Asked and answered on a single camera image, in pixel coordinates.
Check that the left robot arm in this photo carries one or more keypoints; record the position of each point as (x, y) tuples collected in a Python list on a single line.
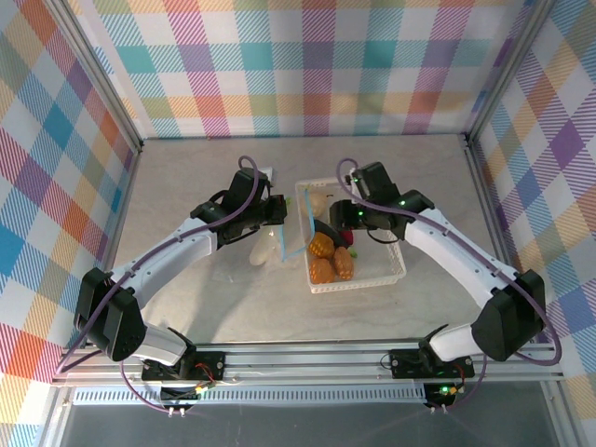
[(158, 261)]

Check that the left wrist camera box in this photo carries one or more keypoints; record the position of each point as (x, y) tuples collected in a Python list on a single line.
[(270, 174)]

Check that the dark red toy vegetable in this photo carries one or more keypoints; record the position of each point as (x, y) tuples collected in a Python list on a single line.
[(348, 238)]

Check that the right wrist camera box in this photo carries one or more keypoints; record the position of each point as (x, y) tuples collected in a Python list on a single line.
[(357, 186)]

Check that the brown orange bumpy toy food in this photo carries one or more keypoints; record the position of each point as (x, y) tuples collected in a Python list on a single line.
[(342, 263)]

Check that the long aluminium base rail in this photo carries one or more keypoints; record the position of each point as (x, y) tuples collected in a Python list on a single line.
[(302, 368)]

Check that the long dark eggplant toy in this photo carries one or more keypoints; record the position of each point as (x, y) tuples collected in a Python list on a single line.
[(328, 230)]

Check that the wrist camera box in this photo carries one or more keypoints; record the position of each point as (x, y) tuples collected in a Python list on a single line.
[(270, 174), (357, 186)]

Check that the clear zip-top bag blue zipper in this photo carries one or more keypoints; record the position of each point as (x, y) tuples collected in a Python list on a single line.
[(308, 207)]

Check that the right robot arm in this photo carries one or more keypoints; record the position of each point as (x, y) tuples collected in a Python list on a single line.
[(456, 251)]

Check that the beige garlic toy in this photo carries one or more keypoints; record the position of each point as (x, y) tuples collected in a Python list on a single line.
[(320, 205)]

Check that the aluminium side rail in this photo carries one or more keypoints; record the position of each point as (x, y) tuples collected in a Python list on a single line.
[(486, 186), (125, 186)]

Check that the aluminium corner post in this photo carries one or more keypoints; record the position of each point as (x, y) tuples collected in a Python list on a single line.
[(507, 70), (98, 74)]

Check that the white plastic basket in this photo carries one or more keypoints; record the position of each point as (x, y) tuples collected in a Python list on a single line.
[(354, 285)]

